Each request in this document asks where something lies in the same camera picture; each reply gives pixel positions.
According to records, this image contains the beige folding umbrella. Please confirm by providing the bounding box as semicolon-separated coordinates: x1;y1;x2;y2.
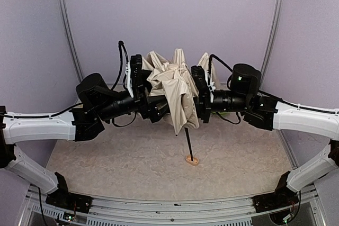
141;48;221;167

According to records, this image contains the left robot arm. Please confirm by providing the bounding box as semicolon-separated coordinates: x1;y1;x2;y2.
1;71;170;213

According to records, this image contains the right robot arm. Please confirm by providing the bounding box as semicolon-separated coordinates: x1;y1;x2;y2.
191;64;338;213

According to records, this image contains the green flat plate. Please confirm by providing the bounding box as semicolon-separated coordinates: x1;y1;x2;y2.
214;111;229;116

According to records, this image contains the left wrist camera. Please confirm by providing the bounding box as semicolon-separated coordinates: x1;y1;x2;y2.
125;54;143;102

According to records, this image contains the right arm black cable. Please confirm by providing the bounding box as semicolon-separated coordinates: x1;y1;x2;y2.
207;53;234;89

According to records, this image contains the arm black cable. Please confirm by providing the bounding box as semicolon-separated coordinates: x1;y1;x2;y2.
110;40;129;91
207;53;234;89

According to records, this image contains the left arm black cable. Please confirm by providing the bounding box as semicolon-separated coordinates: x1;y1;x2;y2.
110;40;129;91

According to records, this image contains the left aluminium frame post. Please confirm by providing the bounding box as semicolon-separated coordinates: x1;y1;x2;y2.
58;0;84;82

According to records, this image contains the aluminium frame post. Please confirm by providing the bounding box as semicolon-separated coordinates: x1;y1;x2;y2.
261;0;283;85
58;0;84;82

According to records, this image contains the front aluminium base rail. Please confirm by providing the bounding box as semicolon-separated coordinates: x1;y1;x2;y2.
18;180;326;226

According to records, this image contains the right aluminium frame post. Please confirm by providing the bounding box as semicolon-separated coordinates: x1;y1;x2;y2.
261;0;283;85

